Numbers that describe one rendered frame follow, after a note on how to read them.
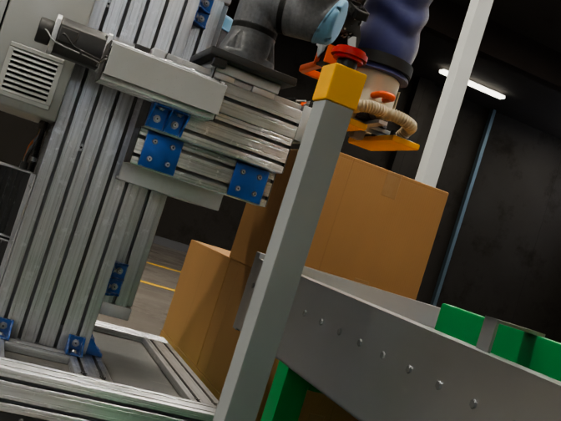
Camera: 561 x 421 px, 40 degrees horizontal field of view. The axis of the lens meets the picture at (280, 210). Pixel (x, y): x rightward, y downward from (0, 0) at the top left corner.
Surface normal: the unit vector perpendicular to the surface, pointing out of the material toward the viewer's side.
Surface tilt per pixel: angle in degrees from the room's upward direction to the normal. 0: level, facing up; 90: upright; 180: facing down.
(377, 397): 90
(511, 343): 90
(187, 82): 90
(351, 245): 90
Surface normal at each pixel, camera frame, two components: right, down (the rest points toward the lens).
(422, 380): -0.89, -0.29
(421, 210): 0.36, 0.08
